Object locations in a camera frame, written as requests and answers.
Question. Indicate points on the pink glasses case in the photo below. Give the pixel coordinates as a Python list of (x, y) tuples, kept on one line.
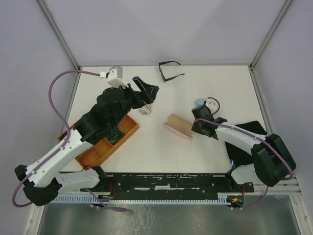
[(179, 126)]

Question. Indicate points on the rolled dark green tie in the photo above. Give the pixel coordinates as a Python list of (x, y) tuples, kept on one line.
[(115, 136)]

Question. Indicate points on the aluminium front rail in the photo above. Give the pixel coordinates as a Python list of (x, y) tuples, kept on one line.
[(290, 187)]

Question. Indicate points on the light blue cleaning cloth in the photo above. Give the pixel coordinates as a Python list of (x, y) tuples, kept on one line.
[(199, 101)]

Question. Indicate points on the aluminium frame post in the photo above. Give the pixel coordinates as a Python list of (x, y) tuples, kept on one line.
[(43, 6), (271, 32)]

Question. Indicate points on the left aluminium frame post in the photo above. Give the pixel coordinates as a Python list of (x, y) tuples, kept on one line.
[(43, 6)]

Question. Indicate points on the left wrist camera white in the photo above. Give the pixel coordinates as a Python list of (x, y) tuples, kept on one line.
[(114, 77)]

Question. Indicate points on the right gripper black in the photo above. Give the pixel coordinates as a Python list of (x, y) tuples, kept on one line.
[(196, 129)]

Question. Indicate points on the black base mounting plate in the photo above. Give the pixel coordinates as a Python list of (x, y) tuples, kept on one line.
[(169, 186)]

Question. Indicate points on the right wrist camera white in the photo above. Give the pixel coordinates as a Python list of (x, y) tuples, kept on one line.
[(211, 103)]

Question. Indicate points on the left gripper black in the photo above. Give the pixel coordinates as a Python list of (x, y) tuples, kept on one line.
[(149, 92)]

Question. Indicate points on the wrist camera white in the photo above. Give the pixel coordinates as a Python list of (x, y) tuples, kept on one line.
[(211, 103), (114, 77)]

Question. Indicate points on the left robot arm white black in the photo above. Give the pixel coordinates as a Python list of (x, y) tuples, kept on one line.
[(42, 181)]

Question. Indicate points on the orange wooden divided tray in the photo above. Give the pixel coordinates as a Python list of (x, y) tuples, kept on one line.
[(98, 153)]

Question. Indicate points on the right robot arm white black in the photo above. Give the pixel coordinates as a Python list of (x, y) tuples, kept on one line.
[(271, 160)]

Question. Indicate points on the right aluminium frame post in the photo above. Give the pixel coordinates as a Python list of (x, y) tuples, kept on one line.
[(271, 32)]

